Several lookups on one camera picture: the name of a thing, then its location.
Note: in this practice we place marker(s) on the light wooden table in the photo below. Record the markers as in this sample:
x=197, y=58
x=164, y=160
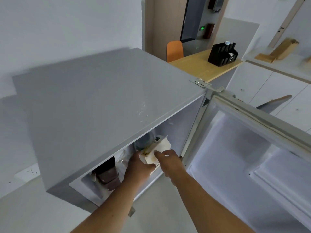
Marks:
x=194, y=65

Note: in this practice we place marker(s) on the white bread package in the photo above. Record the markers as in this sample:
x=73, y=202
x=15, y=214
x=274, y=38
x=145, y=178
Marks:
x=160, y=145

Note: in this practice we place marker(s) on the dark brown lidded container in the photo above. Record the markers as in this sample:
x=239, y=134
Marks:
x=107, y=174

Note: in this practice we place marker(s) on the wooden knife block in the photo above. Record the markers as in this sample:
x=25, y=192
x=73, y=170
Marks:
x=283, y=48

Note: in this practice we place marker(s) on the small wooden box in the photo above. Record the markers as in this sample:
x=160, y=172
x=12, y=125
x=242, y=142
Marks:
x=308, y=59

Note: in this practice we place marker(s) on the person's right forearm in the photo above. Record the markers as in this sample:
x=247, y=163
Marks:
x=209, y=208

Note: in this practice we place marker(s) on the brown door frame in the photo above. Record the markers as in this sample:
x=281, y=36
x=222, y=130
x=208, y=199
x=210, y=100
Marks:
x=222, y=16

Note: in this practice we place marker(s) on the white wall socket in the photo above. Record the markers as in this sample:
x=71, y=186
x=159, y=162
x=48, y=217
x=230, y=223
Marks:
x=26, y=172

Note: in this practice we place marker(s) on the white counter cabinet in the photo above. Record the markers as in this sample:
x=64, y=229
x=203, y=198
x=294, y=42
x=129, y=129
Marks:
x=262, y=80

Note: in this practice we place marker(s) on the brown wooden door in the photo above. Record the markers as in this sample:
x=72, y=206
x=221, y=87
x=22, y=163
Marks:
x=165, y=21

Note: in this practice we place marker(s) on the teal lid jar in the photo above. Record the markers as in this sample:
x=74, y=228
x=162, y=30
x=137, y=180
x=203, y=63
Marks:
x=144, y=141

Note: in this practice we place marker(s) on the person's left hand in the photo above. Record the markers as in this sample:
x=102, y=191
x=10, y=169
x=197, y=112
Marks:
x=138, y=171

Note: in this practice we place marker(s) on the black desk organizer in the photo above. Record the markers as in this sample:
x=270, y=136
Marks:
x=220, y=55

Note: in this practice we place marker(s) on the brown bin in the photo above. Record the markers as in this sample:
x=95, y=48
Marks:
x=209, y=31

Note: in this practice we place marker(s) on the person's right hand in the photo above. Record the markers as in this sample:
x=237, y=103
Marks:
x=172, y=165

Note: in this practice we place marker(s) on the grey chair with orange seat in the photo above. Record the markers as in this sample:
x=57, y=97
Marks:
x=274, y=104

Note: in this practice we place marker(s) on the person's left forearm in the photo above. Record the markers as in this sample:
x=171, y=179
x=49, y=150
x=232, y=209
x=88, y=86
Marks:
x=109, y=213

